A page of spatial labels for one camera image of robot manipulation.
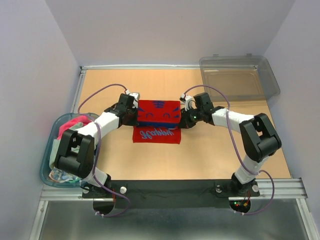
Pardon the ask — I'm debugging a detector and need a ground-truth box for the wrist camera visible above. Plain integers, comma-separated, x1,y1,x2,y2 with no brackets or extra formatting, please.
179,93,194,111
124,89,140,108

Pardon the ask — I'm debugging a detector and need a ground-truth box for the patterned light blue towel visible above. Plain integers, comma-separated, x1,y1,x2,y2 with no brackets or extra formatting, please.
49,168,80,184

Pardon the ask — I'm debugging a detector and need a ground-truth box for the teal plastic laundry bin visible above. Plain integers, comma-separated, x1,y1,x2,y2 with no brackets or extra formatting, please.
40,113,81,188

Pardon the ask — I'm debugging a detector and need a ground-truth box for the mint green towel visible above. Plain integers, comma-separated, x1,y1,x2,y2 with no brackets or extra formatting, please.
49,121,86,169

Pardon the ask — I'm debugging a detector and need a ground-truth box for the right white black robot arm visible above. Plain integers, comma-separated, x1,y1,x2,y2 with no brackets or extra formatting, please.
178,92,282,195

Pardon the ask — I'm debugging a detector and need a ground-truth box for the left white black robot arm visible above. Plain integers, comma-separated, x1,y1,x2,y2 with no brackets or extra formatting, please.
54,91,140,197

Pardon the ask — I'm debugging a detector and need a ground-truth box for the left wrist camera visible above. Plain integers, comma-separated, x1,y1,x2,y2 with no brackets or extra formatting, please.
124,89,140,108

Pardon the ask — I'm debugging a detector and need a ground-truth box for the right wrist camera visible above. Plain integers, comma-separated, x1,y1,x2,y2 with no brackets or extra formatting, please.
179,93,194,111

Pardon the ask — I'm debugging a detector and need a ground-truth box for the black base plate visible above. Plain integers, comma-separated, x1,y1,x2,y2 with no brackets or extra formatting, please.
82,179,260,214

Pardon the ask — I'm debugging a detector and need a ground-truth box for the clear grey plastic bin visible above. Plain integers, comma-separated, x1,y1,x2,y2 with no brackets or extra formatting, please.
199,54,281,102

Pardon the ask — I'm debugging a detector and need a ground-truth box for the aluminium front rail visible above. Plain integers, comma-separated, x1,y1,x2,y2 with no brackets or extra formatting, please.
40,178,308,201

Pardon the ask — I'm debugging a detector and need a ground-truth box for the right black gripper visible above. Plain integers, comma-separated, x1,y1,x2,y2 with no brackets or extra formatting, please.
179,105,204,129

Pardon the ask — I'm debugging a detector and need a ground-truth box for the red blue cat towel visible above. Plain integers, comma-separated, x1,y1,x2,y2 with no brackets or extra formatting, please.
132,100,181,144

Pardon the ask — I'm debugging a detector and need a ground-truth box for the pink towel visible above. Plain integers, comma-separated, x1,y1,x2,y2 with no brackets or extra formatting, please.
57,115,91,140

